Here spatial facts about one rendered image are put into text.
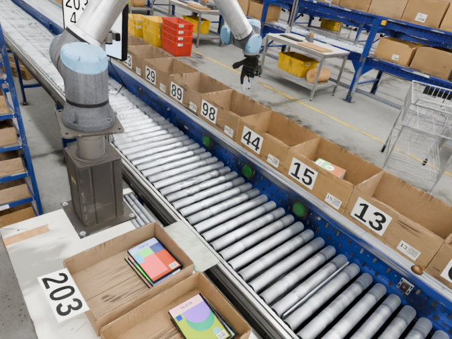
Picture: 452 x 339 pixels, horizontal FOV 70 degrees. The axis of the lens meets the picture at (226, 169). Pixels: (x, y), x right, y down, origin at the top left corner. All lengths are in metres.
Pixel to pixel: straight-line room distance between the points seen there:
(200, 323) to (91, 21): 1.15
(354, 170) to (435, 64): 4.10
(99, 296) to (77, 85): 0.75
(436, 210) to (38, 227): 1.78
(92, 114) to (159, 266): 0.62
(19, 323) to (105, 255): 0.96
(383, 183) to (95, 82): 1.41
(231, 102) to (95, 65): 1.36
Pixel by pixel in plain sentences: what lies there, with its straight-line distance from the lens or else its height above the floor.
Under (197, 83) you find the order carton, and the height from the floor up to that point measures 0.96.
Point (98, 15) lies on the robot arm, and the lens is 1.40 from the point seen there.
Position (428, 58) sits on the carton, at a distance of 5.87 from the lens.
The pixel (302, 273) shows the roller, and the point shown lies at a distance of 1.50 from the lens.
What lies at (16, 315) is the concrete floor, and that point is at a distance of 2.31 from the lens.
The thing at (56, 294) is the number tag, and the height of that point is 0.86.
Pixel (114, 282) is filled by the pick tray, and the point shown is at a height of 0.76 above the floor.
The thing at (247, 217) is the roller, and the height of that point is 0.74.
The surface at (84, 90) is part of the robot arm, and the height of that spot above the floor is 1.37.
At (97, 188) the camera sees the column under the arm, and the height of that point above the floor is 0.95.
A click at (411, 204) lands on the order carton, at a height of 0.96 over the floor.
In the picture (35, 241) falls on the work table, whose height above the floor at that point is 0.75.
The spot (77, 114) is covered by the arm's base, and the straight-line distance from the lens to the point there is 1.29.
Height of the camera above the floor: 1.83
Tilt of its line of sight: 33 degrees down
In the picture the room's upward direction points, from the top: 10 degrees clockwise
